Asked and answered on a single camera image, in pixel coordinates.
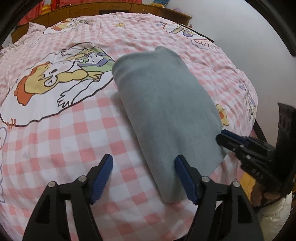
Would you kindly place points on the pink checkered cartoon bedsheet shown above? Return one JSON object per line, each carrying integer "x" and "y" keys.
{"x": 61, "y": 112}

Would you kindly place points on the person's right hand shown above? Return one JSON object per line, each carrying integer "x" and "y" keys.
{"x": 258, "y": 194}

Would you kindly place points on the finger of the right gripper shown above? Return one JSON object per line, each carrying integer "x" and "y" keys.
{"x": 233, "y": 134}
{"x": 230, "y": 142}

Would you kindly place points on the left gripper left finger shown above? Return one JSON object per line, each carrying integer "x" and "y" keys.
{"x": 84, "y": 192}

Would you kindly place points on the blue picture book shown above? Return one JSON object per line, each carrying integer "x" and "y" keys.
{"x": 160, "y": 3}

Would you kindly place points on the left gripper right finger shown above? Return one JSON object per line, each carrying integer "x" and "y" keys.
{"x": 204, "y": 193}

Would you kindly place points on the cream and red curtain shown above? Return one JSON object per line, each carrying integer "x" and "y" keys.
{"x": 47, "y": 6}

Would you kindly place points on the long wooden low cabinet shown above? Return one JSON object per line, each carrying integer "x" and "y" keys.
{"x": 100, "y": 8}

